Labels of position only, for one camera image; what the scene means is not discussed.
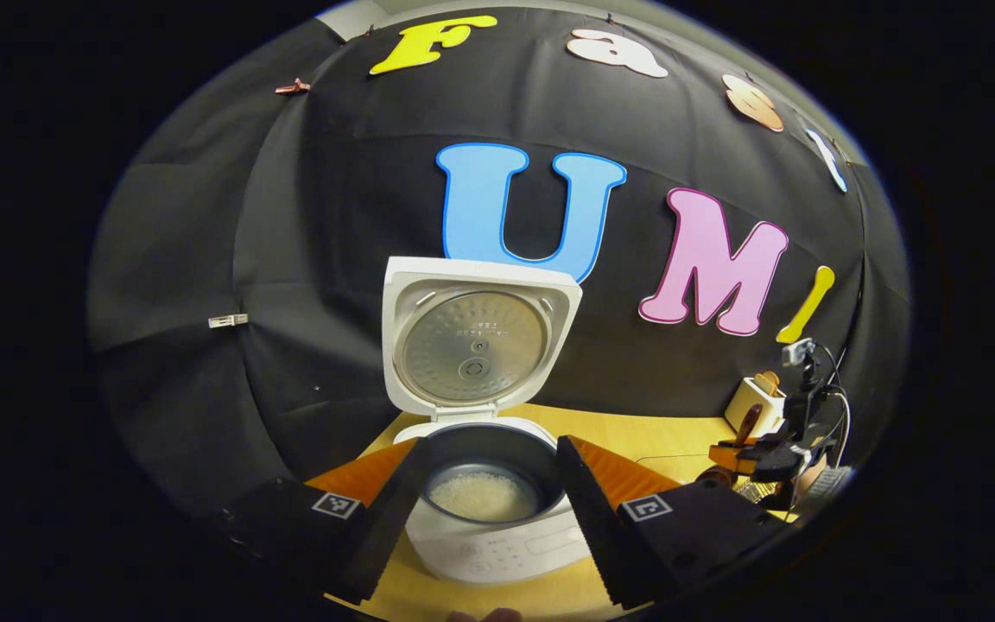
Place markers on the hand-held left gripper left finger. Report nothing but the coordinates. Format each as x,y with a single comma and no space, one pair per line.
389,527

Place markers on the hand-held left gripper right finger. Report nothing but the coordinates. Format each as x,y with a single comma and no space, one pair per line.
597,527

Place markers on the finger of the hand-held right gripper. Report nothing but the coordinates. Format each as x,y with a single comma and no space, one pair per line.
731,458

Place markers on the wooden spoon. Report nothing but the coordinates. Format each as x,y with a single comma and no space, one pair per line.
748,425

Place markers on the white rice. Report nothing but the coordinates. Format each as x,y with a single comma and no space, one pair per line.
482,497

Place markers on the white rice cooker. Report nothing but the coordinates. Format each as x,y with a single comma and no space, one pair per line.
402,285

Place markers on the white toaster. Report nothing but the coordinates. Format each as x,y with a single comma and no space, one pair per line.
744,410

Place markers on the toasted bread slice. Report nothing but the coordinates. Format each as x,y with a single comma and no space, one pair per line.
767,382

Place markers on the white cloth clip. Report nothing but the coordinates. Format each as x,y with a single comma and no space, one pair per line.
228,320

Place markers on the black backdrop cloth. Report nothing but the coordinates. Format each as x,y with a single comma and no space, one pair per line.
290,259

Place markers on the copper cloth clip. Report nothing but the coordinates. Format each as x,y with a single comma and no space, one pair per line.
292,86

